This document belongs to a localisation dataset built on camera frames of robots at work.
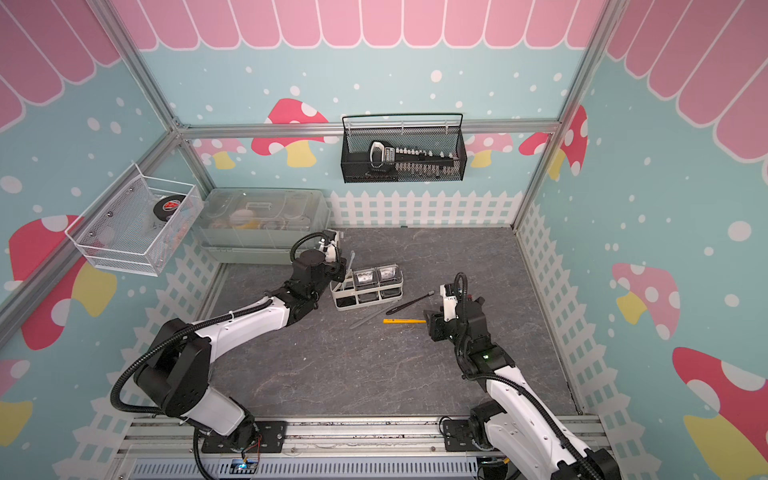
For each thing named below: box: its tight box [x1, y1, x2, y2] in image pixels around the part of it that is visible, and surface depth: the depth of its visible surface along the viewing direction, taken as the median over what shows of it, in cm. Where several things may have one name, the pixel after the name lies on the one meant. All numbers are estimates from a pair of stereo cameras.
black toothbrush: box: [386, 290, 435, 315], surface depth 102 cm
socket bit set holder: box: [367, 141, 460, 178], surface depth 90 cm
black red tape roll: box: [153, 194, 186, 222], surface depth 81 cm
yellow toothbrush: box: [382, 318, 427, 324], surface depth 96 cm
